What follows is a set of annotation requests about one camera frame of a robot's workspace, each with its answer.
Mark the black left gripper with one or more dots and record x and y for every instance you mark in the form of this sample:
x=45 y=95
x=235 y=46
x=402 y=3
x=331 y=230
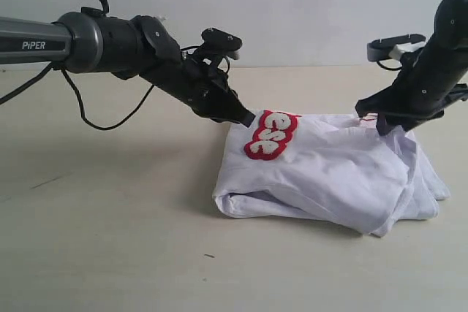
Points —
x=204 y=89

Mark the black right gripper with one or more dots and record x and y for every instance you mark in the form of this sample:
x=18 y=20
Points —
x=421 y=92

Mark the white t-shirt red Chinese patch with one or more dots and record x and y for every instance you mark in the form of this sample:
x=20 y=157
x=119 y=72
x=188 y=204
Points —
x=334 y=168

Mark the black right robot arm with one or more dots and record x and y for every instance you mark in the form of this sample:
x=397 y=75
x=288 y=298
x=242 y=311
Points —
x=450 y=31

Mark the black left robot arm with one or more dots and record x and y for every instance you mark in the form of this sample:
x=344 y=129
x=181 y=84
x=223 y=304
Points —
x=87 y=43

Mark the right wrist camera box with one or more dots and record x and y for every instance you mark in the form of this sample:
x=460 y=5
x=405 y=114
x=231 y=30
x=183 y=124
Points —
x=394 y=47

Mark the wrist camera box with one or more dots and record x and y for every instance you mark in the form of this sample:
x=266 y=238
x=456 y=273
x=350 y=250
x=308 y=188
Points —
x=221 y=42
x=394 y=47

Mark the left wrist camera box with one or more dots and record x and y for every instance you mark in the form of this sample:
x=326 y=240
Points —
x=221 y=42

